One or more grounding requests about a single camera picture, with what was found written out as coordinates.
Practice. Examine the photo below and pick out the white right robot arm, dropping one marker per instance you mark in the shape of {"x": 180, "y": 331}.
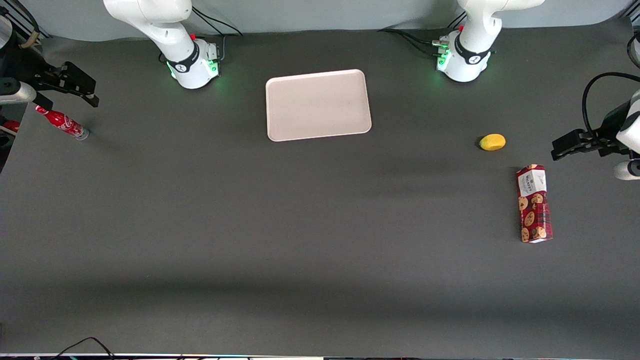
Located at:
{"x": 175, "y": 30}

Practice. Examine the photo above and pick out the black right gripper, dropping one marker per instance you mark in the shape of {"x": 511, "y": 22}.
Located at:
{"x": 21, "y": 64}

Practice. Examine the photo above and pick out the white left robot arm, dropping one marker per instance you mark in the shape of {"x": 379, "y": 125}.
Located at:
{"x": 475, "y": 47}

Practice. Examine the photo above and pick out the red coke bottle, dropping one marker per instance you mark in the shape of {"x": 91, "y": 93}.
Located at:
{"x": 63, "y": 122}

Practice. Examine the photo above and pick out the black metal frame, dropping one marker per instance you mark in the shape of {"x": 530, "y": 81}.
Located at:
{"x": 22, "y": 15}

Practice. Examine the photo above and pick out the yellow lemon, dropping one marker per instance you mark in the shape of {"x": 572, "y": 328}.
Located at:
{"x": 492, "y": 142}

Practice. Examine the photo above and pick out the red tartan cookie box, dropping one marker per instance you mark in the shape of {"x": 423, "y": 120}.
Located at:
{"x": 535, "y": 205}

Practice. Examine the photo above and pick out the red object beside table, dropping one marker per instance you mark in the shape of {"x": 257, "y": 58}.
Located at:
{"x": 9, "y": 126}

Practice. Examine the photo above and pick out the white rectangular tray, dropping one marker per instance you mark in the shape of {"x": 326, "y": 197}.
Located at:
{"x": 318, "y": 105}

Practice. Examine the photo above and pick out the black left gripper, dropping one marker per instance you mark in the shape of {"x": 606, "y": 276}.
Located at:
{"x": 608, "y": 123}

